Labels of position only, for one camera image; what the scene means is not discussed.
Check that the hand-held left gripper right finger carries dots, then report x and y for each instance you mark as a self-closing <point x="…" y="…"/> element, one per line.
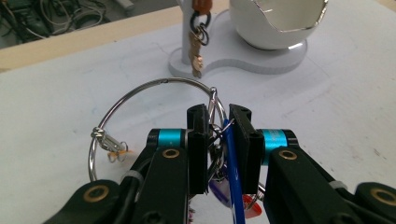
<point x="246" y="149"/>

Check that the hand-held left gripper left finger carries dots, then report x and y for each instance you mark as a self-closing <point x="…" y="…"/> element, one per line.
<point x="197" y="149"/>

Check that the white table mat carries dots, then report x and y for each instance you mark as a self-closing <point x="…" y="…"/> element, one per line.
<point x="46" y="124"/>

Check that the white eggshell bowl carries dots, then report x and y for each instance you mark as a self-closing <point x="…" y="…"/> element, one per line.
<point x="274" y="28"/>

